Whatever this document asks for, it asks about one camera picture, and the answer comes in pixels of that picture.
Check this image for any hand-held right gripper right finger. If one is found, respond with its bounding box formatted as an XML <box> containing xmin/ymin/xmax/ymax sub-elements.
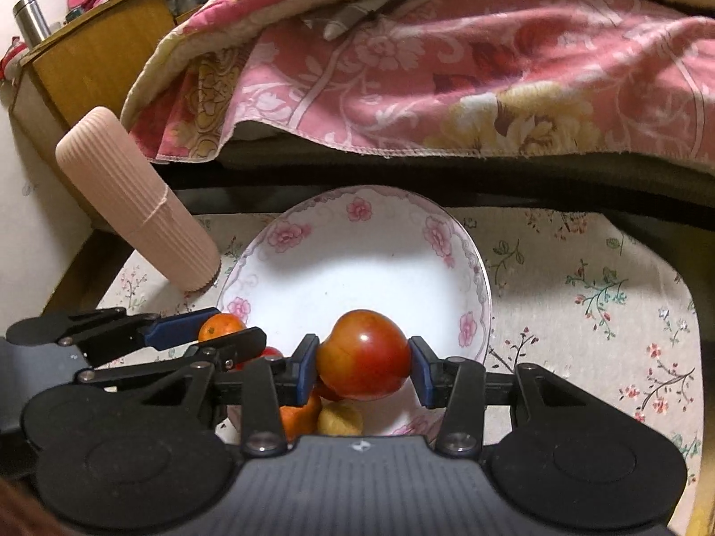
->
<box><xmin>409</xmin><ymin>335</ymin><xmax>596</xmax><ymax>457</ymax></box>

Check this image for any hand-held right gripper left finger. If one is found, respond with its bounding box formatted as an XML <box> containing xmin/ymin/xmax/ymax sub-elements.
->
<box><xmin>131</xmin><ymin>334</ymin><xmax>321</xmax><ymax>457</ymax></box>

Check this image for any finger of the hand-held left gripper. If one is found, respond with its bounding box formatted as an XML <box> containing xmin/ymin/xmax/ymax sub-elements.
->
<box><xmin>5</xmin><ymin>307</ymin><xmax>222</xmax><ymax>368</ymax></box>
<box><xmin>75</xmin><ymin>326</ymin><xmax>268</xmax><ymax>387</ymax></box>

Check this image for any red cherry tomato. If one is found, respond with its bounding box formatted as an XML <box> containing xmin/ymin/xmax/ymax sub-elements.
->
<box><xmin>237</xmin><ymin>346</ymin><xmax>284</xmax><ymax>372</ymax></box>

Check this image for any large red tomato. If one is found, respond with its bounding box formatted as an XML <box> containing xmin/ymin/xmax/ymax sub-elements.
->
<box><xmin>315</xmin><ymin>309</ymin><xmax>412</xmax><ymax>402</ymax></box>

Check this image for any white floral plate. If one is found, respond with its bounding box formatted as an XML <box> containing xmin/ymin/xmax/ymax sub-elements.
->
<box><xmin>215</xmin><ymin>184</ymin><xmax>493</xmax><ymax>443</ymax></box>

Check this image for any pink ribbed bottle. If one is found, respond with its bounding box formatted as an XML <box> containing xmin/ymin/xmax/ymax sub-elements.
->
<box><xmin>55</xmin><ymin>106</ymin><xmax>222</xmax><ymax>293</ymax></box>

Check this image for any reddish brown cloth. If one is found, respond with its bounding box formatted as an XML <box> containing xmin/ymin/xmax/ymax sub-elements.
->
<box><xmin>0</xmin><ymin>477</ymin><xmax>68</xmax><ymax>536</ymax></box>

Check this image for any floral tablecloth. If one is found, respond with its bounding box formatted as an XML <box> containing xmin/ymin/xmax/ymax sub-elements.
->
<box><xmin>95</xmin><ymin>206</ymin><xmax>706</xmax><ymax>536</ymax></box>

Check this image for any wooden desk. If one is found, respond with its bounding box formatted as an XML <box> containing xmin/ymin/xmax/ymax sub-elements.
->
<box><xmin>10</xmin><ymin>0</ymin><xmax>188</xmax><ymax>231</ymax></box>

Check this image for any floral quilt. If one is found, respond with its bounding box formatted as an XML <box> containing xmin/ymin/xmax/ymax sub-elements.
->
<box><xmin>119</xmin><ymin>0</ymin><xmax>715</xmax><ymax>164</ymax></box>

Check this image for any santa plush toy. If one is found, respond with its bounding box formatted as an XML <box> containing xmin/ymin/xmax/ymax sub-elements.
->
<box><xmin>0</xmin><ymin>36</ymin><xmax>30</xmax><ymax>87</ymax></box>

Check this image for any steel thermos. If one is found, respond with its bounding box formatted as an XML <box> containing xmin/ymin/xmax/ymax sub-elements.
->
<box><xmin>14</xmin><ymin>0</ymin><xmax>49</xmax><ymax>49</ymax></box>

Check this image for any grey fabric tag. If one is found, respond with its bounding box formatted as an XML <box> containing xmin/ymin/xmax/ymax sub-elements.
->
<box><xmin>323</xmin><ymin>1</ymin><xmax>387</xmax><ymax>42</ymax></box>

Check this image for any dark bed frame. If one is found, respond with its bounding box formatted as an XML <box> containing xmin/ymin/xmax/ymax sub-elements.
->
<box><xmin>150</xmin><ymin>137</ymin><xmax>715</xmax><ymax>220</ymax></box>

